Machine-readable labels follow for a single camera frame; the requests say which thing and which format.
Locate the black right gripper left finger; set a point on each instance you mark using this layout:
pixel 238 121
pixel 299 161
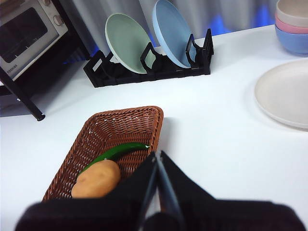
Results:
pixel 96 214

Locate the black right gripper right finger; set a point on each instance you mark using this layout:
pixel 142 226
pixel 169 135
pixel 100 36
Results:
pixel 228 216

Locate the brown potato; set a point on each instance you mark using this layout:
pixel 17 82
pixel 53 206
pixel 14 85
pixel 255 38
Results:
pixel 96 179

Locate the green cucumber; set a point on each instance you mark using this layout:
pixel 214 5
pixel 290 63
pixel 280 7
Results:
pixel 120 150

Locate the brown wicker basket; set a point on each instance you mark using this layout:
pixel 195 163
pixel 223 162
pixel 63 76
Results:
pixel 115 127

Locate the cream flat plate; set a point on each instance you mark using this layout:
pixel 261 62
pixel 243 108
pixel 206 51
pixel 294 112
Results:
pixel 284 93

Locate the black dish rack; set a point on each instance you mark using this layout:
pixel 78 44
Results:
pixel 144 77

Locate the pale green plate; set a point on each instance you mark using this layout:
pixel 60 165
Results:
pixel 127 41

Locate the blue bowl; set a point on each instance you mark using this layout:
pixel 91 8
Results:
pixel 293 43

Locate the white toaster oven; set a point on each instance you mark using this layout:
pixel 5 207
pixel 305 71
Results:
pixel 24 36

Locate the light blue plate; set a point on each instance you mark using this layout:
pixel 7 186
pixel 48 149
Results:
pixel 170 31

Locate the pink bowl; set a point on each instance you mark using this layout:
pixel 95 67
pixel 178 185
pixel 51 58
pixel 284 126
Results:
pixel 288 27

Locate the grey curtain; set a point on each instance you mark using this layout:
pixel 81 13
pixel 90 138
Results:
pixel 216 12

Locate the cream bowl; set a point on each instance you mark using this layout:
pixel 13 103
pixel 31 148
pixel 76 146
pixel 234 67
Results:
pixel 291 10

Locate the black metal shelf frame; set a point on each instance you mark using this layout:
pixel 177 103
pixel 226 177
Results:
pixel 29 101

